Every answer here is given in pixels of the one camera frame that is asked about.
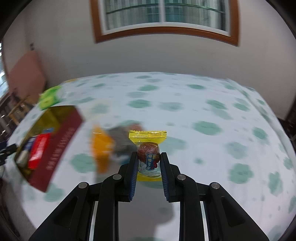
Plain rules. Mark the yellow round cake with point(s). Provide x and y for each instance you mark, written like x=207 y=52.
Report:
x=148 y=152

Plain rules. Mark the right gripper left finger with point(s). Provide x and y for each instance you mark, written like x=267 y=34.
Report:
x=119 y=187

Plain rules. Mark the green tissue pack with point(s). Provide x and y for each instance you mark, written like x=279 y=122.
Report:
x=50 y=97

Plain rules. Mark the grey seaweed snack packet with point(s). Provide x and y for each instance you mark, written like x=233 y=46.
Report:
x=123 y=146

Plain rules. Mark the wooden-framed window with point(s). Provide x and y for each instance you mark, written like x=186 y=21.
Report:
x=216 y=20

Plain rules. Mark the cloud-patterned white tablecloth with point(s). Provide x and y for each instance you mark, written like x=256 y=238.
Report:
x=214 y=130

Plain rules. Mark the red snack packet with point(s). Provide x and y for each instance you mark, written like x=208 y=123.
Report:
x=38 y=148

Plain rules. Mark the gold red toffee tin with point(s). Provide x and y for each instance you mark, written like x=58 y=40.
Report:
x=61 y=122

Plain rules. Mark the blue snack packet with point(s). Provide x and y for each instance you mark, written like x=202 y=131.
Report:
x=29 y=144

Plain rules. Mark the orange snack packet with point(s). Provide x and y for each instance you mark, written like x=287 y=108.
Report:
x=102 y=146

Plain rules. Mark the wooden chair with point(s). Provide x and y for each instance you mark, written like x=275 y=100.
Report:
x=21 y=107

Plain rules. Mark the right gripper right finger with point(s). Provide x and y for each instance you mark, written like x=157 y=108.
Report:
x=182 y=189

